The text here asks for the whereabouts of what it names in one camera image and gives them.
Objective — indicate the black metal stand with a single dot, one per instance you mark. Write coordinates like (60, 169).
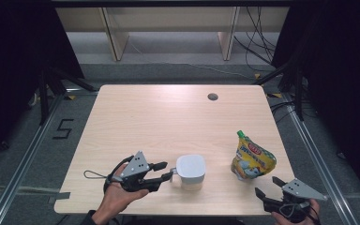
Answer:
(299, 100)
(44, 100)

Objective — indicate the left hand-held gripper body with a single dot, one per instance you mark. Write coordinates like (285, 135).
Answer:
(136, 165)

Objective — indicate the yellow black floor tape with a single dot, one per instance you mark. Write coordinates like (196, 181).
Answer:
(275, 95)
(257, 76)
(71, 97)

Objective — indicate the grey floor tape strip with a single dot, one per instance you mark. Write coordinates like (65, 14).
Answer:
(18, 189)

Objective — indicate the black curtain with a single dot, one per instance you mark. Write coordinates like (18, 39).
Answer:
(340, 62)
(12, 47)

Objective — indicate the yellow seasoning pouch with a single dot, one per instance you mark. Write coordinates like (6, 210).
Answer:
(253, 162)

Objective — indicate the light wooden shelf unit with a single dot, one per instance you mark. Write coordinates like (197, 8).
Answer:
(118, 43)

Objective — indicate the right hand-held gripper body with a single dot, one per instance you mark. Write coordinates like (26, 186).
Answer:
(300, 190)

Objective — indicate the person's right hand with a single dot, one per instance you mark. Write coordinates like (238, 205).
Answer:
(279, 221)

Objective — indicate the clear jar with white lid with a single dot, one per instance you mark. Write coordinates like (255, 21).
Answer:
(190, 168)

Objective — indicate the metal floor rail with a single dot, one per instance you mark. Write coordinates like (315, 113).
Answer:
(28, 156)
(323, 156)

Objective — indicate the person's left hand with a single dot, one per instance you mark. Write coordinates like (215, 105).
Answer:
(115, 200)

